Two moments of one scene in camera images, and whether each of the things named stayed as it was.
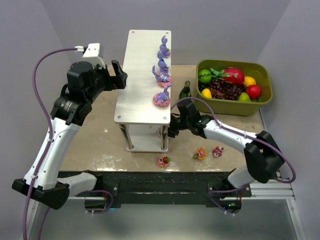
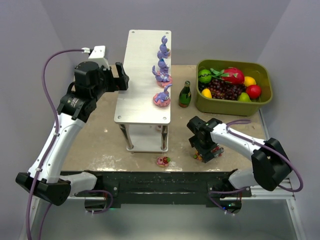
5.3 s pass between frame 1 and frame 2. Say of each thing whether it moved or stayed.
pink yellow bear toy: stayed
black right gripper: moved
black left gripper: stayed
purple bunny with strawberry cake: stayed
